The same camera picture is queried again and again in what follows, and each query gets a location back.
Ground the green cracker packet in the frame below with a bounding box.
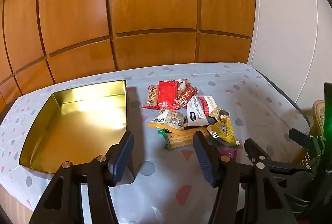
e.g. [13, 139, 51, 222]
[158, 127, 208, 150]

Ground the long red-ended rice cracker packet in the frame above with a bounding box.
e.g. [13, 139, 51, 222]
[141, 84, 160, 109]

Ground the long white stick packet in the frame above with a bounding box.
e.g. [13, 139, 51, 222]
[186, 99, 209, 127]

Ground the white patterned tablecloth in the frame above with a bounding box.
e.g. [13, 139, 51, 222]
[0, 62, 312, 224]

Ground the plain red snack packet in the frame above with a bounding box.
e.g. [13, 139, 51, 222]
[158, 80, 180, 110]

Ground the wicker chair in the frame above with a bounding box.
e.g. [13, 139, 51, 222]
[292, 99, 327, 166]

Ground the gold metal tin tray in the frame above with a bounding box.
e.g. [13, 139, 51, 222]
[19, 80, 128, 175]

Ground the red and white packet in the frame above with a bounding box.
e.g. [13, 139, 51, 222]
[198, 95, 217, 116]

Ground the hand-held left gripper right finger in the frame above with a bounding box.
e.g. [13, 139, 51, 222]
[193, 131, 296, 224]

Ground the dark-edged table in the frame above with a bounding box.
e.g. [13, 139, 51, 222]
[255, 68, 313, 133]

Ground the clear round pastry packet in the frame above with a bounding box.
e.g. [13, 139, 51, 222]
[176, 79, 190, 96]

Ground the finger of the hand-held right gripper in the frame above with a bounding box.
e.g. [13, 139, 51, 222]
[244, 138, 312, 173]
[289, 129, 325, 147]

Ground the yellow and black packet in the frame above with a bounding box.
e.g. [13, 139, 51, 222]
[207, 107, 239, 147]

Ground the beige and orange packet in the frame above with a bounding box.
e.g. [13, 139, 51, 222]
[148, 109, 187, 136]

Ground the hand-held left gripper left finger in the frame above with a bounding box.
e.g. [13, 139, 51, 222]
[28, 131, 134, 224]

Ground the small red patterned packet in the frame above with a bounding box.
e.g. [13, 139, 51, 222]
[174, 84, 198, 108]

